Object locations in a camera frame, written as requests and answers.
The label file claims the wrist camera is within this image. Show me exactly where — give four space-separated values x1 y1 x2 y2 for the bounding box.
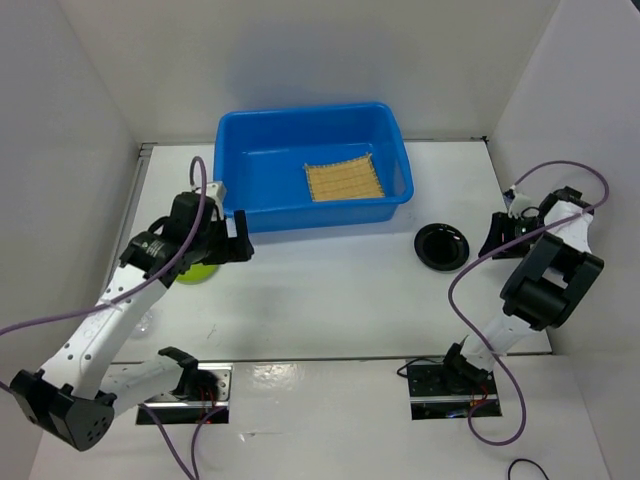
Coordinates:
206 181 226 220
502 186 532 218

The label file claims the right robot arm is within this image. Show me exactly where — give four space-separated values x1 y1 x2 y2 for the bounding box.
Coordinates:
438 186 604 393

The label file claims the green plastic plate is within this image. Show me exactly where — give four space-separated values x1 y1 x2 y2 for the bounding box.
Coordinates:
176 264 219 285

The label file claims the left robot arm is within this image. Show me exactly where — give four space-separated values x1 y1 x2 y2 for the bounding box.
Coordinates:
9 192 254 451

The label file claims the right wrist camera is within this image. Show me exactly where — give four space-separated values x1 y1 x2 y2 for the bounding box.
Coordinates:
502 186 532 218

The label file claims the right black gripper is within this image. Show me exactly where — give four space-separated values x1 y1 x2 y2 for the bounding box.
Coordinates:
477 211 547 260

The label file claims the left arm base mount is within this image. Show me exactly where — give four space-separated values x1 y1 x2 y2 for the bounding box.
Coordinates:
145 362 233 425

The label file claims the black cable loop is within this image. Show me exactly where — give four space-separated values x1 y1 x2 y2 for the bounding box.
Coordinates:
507 457 552 480

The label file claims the woven bamboo mat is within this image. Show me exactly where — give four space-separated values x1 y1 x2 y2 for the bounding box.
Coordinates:
304 153 385 203

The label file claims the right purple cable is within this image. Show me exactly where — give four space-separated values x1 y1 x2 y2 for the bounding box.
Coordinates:
447 159 611 446

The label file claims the black plate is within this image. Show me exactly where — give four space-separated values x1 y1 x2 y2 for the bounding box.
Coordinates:
413 223 470 272

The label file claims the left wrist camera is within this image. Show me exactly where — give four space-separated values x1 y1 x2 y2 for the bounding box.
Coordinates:
206 181 226 220

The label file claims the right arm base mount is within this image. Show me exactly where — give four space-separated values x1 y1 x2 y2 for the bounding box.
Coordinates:
396 357 502 421

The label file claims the blue plastic bin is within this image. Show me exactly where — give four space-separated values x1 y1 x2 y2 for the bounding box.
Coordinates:
213 102 414 233

